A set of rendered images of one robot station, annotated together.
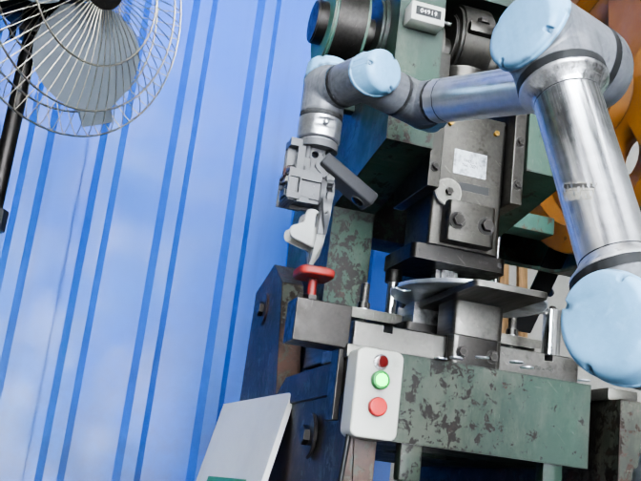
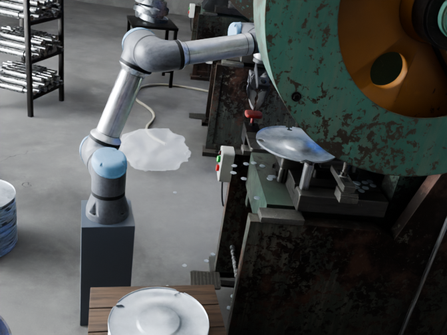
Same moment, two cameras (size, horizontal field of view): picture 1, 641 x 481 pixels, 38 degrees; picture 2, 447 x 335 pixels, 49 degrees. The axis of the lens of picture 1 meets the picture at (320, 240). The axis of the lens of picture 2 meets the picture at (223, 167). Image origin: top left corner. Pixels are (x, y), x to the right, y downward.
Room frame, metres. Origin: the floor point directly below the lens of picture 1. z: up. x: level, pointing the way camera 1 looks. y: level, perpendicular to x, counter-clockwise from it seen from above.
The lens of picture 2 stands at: (1.66, -1.89, 1.44)
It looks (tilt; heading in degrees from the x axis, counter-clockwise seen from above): 26 degrees down; 97
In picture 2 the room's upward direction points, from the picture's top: 9 degrees clockwise
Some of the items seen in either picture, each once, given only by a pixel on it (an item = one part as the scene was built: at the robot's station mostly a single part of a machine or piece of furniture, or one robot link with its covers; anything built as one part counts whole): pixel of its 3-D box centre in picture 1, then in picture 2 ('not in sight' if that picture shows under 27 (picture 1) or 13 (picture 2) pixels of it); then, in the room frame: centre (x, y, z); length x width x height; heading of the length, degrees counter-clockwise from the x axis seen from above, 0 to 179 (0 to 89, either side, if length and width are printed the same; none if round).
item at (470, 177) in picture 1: (459, 182); not in sight; (1.79, -0.26, 1.04); 0.17 x 0.15 x 0.30; 15
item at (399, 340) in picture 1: (435, 364); (324, 173); (1.83, -0.25, 0.68); 0.45 x 0.30 x 0.06; 105
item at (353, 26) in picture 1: (348, 43); not in sight; (1.79, -0.01, 1.31); 0.22 x 0.12 x 0.22; 15
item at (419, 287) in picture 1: (467, 299); (297, 143); (1.71, -0.29, 0.78); 0.29 x 0.29 x 0.01
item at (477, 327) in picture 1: (477, 331); (279, 159); (1.67, -0.30, 0.72); 0.25 x 0.14 x 0.14; 15
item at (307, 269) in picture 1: (311, 291); (252, 121); (1.52, 0.00, 0.72); 0.07 x 0.06 x 0.08; 15
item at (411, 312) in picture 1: (440, 322); (328, 153); (1.83, -0.25, 0.76); 0.15 x 0.09 x 0.05; 105
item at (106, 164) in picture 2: not in sight; (108, 170); (1.10, -0.46, 0.62); 0.13 x 0.12 x 0.14; 128
